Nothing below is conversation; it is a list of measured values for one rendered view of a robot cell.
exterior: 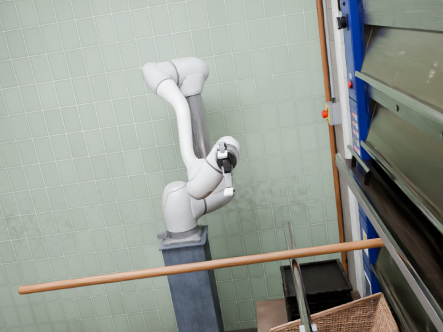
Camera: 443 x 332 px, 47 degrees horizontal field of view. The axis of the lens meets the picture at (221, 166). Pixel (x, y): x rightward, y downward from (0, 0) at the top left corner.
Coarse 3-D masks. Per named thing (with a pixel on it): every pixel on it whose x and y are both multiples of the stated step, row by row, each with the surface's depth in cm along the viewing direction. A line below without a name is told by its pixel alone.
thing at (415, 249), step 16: (336, 160) 190; (368, 160) 190; (384, 176) 172; (368, 192) 155; (384, 192) 156; (400, 192) 156; (368, 208) 143; (384, 208) 143; (400, 208) 143; (416, 208) 143; (400, 224) 132; (416, 224) 132; (384, 240) 125; (416, 240) 123; (432, 240) 123; (416, 256) 115; (432, 256) 115; (432, 272) 108; (416, 288) 103; (432, 320) 94
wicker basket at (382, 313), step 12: (360, 300) 203; (372, 300) 203; (384, 300) 196; (324, 312) 205; (336, 312) 206; (348, 312) 205; (360, 312) 205; (372, 312) 205; (384, 312) 194; (288, 324) 208; (300, 324) 208; (324, 324) 208; (336, 324) 207; (348, 324) 207; (372, 324) 206; (384, 324) 192; (396, 324) 181
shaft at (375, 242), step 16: (368, 240) 169; (256, 256) 171; (272, 256) 171; (288, 256) 170; (304, 256) 170; (128, 272) 175; (144, 272) 174; (160, 272) 173; (176, 272) 173; (32, 288) 177; (48, 288) 176; (64, 288) 176
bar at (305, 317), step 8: (288, 224) 200; (288, 232) 193; (288, 240) 186; (288, 248) 181; (296, 264) 168; (296, 272) 163; (296, 280) 158; (296, 288) 155; (304, 288) 155; (296, 296) 152; (304, 296) 149; (304, 304) 145; (304, 312) 141; (304, 320) 138; (304, 328) 135; (312, 328) 134
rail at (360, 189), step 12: (336, 156) 190; (348, 168) 173; (360, 192) 152; (372, 204) 140; (384, 216) 132; (384, 228) 126; (396, 240) 118; (408, 252) 112; (408, 264) 108; (420, 276) 102; (420, 288) 101; (432, 288) 97; (432, 300) 94
